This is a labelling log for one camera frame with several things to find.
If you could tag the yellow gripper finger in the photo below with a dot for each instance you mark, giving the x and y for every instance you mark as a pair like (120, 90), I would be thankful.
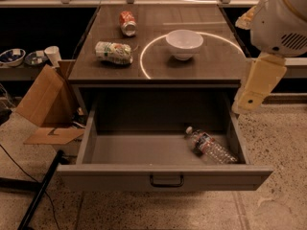
(244, 21)
(264, 74)

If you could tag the clear plastic water bottle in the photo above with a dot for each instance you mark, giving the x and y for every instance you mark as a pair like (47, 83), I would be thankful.
(203, 144)

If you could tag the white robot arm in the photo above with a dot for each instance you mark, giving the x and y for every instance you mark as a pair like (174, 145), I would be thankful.
(278, 29)

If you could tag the grey cabinet counter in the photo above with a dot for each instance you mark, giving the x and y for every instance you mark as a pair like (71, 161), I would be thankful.
(220, 63)

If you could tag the grey open top drawer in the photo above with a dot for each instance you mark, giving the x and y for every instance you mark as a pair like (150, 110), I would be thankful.
(133, 134)

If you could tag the white ceramic bowl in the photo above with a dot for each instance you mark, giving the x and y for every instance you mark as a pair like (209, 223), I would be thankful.
(184, 44)

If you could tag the red soda can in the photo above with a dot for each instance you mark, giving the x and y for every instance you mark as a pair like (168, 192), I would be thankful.
(127, 23)

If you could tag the crushed green white can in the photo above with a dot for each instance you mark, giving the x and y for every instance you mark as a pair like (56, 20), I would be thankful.
(117, 53)

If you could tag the white paper cup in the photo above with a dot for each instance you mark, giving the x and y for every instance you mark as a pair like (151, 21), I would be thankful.
(52, 52)

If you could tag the brown cardboard box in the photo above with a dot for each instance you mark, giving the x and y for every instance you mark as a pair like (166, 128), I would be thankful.
(50, 105)

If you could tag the small blue dish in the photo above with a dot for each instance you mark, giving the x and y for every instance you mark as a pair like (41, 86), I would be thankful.
(36, 58)

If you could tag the blue white bowl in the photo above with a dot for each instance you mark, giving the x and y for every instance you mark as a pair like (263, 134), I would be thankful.
(12, 57)

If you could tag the black metal stand leg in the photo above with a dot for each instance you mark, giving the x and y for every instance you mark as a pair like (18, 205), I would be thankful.
(37, 187)

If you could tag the black drawer handle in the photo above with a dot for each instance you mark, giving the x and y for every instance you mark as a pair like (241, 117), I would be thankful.
(173, 181)

